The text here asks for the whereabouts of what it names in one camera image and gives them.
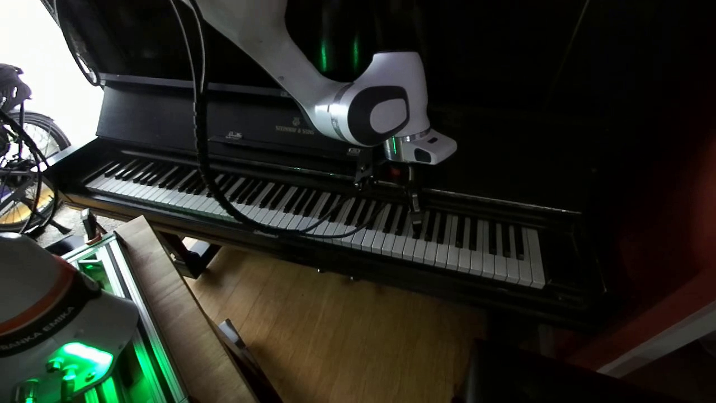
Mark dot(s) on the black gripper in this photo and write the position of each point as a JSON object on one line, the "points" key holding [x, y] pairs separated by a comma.
{"points": [[388, 172]]}

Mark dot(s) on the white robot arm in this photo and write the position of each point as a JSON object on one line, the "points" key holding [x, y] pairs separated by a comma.
{"points": [[351, 104]]}

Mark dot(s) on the black upright piano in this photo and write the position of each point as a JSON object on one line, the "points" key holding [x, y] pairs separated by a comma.
{"points": [[507, 148]]}

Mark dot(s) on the wooden board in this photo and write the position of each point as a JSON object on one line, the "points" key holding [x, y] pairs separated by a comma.
{"points": [[186, 327]]}

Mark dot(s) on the small black knob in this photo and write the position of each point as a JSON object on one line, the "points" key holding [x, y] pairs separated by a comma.
{"points": [[91, 224]]}

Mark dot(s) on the bicycle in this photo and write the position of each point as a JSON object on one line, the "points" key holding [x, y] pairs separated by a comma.
{"points": [[23, 158]]}

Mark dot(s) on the small white bracket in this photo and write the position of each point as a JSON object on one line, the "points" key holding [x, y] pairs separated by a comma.
{"points": [[229, 329]]}

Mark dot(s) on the aluminium frame rail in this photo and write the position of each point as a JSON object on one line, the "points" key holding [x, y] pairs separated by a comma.
{"points": [[143, 327]]}

